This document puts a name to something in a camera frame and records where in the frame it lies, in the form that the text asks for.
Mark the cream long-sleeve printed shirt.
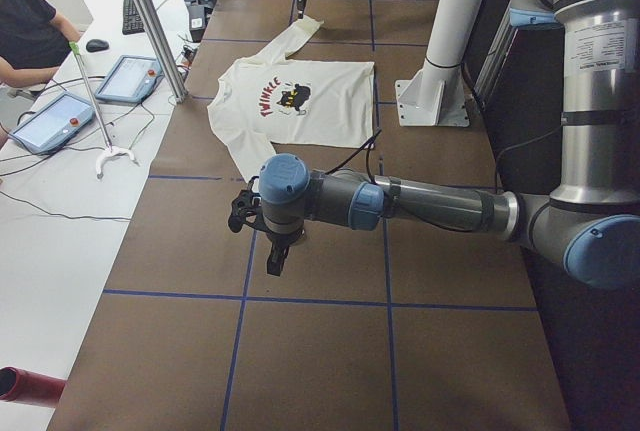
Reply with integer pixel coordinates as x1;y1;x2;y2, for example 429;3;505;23
208;16;374;180

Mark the red cylinder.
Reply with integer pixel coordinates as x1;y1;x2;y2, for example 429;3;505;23
1;367;66;408

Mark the far blue teach pendant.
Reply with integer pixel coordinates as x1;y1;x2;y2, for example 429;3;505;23
94;55;163;104

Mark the white reacher grabber tool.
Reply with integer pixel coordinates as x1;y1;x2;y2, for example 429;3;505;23
69;41;138;180

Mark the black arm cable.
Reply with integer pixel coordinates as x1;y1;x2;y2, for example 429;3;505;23
319;128;506;232

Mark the aluminium frame post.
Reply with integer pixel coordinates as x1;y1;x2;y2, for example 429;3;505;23
133;0;188;104

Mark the white camera mast pedestal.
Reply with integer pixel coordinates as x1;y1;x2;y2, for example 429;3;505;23
395;0;482;127

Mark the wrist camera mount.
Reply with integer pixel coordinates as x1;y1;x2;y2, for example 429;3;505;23
227;189;268;233

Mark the blue teach pendant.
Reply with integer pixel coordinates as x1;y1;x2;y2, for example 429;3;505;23
94;55;163;104
9;92;94;154

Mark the seated person black shirt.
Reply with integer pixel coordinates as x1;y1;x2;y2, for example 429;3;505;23
0;0;82;147

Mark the black keyboard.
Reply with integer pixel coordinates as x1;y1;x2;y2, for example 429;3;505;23
121;0;144;35

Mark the black computer mouse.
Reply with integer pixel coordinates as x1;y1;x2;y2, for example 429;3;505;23
85;39;110;53

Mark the near blue teach pendant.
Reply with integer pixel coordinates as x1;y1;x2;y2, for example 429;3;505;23
9;92;94;154

